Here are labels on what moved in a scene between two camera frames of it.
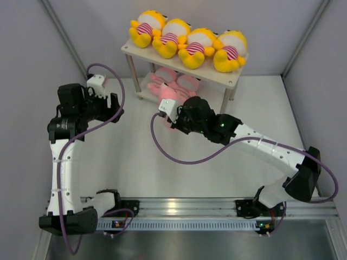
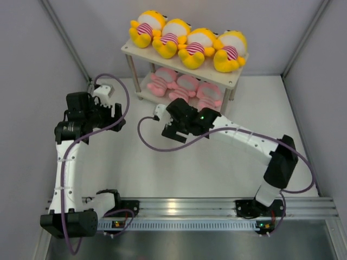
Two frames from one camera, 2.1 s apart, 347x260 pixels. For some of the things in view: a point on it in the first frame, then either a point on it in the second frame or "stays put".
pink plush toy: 166,92 to 209,96
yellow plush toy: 149,24 stays put
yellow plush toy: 199,43 stays put
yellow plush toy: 174,31 stays put
